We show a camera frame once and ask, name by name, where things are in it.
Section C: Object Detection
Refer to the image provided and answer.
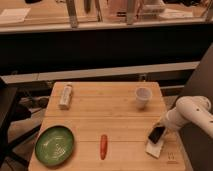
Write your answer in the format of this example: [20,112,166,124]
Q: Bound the green plate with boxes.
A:
[35,125,75,167]

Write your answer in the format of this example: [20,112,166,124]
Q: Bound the white sponge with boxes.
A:
[145,139,164,158]

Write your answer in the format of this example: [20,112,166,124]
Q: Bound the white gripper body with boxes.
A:
[154,109,183,131]

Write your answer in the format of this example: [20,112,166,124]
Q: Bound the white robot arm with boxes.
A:
[152,96,213,142]

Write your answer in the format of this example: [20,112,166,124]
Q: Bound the white plastic cup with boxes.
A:
[135,87,152,109]

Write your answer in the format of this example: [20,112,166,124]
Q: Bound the black eraser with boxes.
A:
[148,126,165,144]

